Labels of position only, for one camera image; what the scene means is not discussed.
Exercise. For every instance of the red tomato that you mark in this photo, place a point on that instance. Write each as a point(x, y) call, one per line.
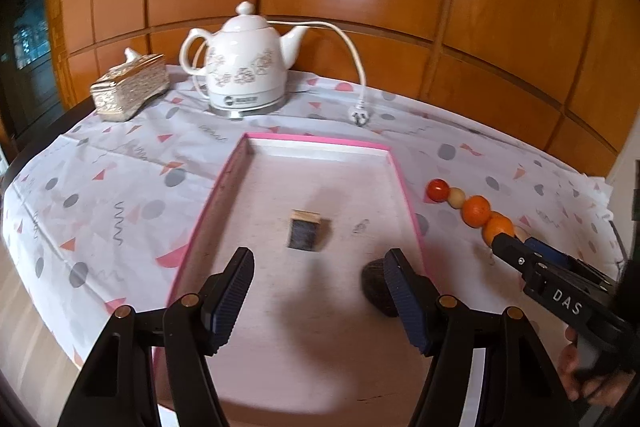
point(436, 191)

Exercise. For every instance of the person's right hand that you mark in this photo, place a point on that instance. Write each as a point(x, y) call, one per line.
point(567, 367)

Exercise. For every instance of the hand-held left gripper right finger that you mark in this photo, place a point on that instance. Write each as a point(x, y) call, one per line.
point(407, 302)

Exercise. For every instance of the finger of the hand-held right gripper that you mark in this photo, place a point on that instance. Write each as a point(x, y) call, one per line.
point(550, 253)
point(510, 252)

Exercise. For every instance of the gold ornate tissue box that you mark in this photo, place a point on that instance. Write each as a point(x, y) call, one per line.
point(130, 87)

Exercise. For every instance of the pink shallow tray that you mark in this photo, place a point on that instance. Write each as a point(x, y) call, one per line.
point(325, 187)

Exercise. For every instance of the dark glass window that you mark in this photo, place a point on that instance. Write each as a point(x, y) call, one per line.
point(27, 37)

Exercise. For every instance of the orange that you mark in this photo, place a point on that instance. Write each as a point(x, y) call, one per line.
point(475, 211)
point(496, 227)

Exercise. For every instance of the small wooden black block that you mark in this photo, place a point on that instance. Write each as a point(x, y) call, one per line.
point(307, 232)

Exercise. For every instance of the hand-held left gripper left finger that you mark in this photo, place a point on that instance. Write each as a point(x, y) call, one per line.
point(232, 302)

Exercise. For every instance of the white patterned tablecloth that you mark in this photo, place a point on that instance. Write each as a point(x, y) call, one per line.
point(100, 207)

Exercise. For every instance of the dark textured ball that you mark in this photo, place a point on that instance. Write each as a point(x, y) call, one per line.
point(374, 287)

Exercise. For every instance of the white ceramic electric kettle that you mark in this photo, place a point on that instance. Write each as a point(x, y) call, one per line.
point(245, 57)

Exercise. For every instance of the small beige ball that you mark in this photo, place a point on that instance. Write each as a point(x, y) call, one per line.
point(456, 198)

